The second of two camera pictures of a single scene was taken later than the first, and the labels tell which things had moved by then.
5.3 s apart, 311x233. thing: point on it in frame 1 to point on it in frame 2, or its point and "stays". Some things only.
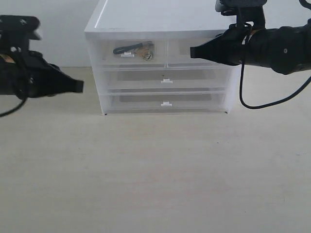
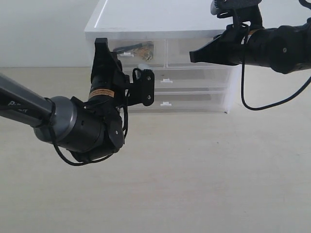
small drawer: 179,54 stays
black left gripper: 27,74 to 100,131
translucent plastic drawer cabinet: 140,53 stays
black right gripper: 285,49 stays
